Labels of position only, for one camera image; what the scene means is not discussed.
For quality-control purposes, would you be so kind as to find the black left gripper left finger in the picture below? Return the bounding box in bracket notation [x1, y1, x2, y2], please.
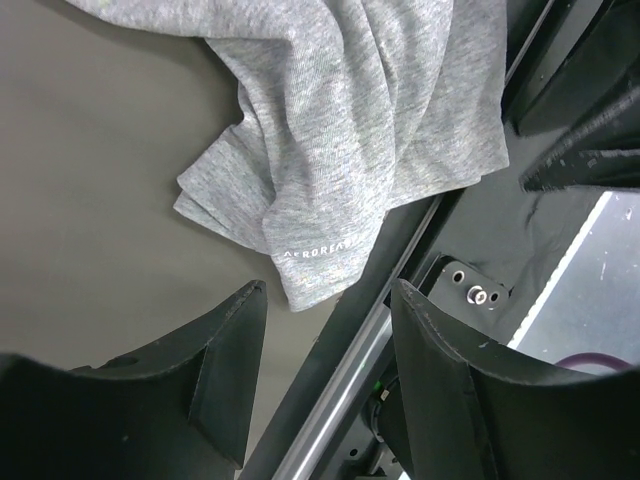
[1, 280, 268, 479]

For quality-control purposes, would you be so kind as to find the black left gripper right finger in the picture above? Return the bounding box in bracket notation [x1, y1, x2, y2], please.
[390, 280, 639, 479]

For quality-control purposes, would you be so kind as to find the grey adidas t-shirt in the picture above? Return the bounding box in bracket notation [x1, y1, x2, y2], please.
[79, 1, 509, 312]

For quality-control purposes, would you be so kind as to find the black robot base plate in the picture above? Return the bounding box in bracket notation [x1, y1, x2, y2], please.
[242, 1, 609, 479]

